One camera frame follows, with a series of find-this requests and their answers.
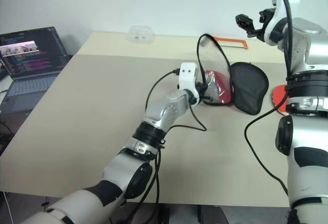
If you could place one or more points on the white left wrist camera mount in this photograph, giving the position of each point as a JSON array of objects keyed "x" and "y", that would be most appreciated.
[{"x": 188, "y": 76}]

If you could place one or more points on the black paddle cover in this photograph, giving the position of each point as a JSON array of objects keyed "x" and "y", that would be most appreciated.
[{"x": 248, "y": 90}]

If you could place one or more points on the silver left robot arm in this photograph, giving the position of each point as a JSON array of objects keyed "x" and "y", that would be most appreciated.
[{"x": 164, "y": 111}]

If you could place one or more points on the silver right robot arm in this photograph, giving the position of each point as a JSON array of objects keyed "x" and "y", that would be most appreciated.
[{"x": 307, "y": 106}]

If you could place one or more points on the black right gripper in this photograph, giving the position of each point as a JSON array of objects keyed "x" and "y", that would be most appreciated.
[{"x": 265, "y": 26}]

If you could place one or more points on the orange hacksaw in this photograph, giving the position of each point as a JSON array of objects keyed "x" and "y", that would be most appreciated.
[{"x": 238, "y": 42}]

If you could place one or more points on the clear plastic box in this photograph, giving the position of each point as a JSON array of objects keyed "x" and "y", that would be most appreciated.
[{"x": 141, "y": 35}]

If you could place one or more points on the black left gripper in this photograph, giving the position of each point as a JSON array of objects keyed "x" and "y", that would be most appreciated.
[{"x": 199, "y": 86}]

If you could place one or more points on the grey laptop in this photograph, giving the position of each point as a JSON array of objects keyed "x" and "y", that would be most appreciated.
[{"x": 30, "y": 62}]

